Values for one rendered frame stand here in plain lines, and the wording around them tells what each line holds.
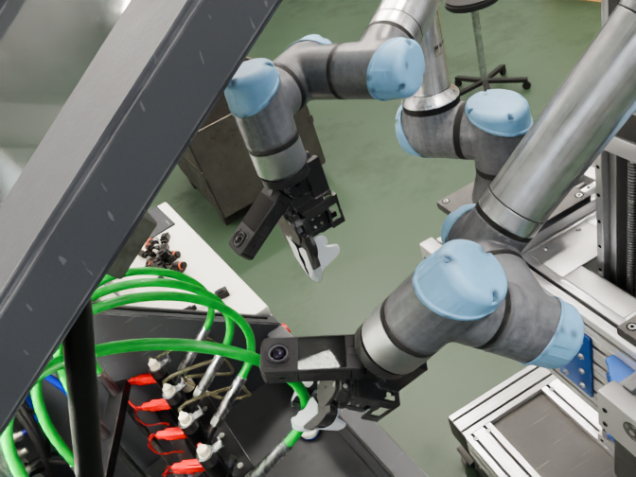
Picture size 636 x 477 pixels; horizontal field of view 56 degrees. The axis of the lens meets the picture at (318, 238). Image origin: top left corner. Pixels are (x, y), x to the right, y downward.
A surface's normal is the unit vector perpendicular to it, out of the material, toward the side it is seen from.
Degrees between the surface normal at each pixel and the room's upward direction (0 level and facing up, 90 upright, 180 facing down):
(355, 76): 72
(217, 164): 90
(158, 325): 90
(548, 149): 62
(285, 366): 18
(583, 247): 0
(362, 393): 45
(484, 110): 7
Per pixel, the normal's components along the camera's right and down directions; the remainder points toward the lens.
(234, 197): 0.47, 0.41
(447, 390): -0.29, -0.76
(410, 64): 0.80, 0.13
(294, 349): -0.04, -0.67
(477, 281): 0.45, -0.59
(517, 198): -0.55, 0.20
